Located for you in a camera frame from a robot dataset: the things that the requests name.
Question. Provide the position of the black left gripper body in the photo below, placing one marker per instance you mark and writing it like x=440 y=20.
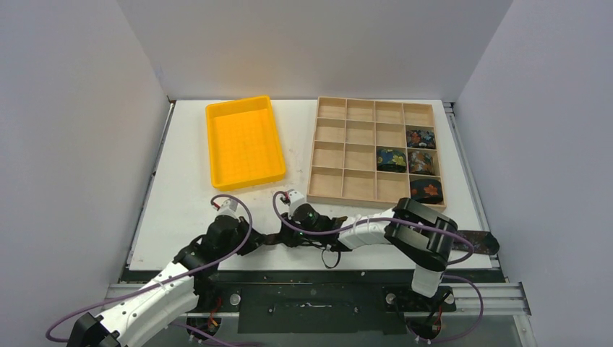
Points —
x=239 y=238

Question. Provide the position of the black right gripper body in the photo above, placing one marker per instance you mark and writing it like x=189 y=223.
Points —
x=289 y=230

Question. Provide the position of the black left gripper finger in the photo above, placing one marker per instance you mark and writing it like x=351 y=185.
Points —
x=254 y=235
x=252 y=244

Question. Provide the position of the brown blue floral tie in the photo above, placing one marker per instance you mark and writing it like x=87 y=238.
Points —
x=420 y=163
x=483 y=242

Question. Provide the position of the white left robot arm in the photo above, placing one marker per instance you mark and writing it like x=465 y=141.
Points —
x=183 y=285

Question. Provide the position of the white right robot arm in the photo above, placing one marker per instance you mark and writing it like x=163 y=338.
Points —
x=422 y=234

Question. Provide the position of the yellow plastic tray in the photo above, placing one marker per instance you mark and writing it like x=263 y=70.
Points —
x=243 y=144

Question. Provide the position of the wooden compartment organizer box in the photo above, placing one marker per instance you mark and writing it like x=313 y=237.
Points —
x=348 y=131

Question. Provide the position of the blue yellow floral rolled tie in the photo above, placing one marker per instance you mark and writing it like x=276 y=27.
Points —
x=391 y=160

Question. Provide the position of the black orange floral rolled tie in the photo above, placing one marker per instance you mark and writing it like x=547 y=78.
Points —
x=427 y=191

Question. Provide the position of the brown blue floral rolled tie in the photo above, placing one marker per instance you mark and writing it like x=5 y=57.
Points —
x=420 y=163

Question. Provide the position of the navy red floral rolled tie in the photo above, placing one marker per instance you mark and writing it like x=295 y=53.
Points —
x=419 y=138

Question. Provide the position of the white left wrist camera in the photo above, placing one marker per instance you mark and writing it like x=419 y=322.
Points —
x=229 y=208

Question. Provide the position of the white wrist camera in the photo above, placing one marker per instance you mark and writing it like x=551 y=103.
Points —
x=229 y=208
x=295 y=198

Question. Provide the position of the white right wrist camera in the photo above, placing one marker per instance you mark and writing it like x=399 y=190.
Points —
x=295 y=198

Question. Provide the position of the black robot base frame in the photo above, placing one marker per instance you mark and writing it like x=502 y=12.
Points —
x=351 y=301

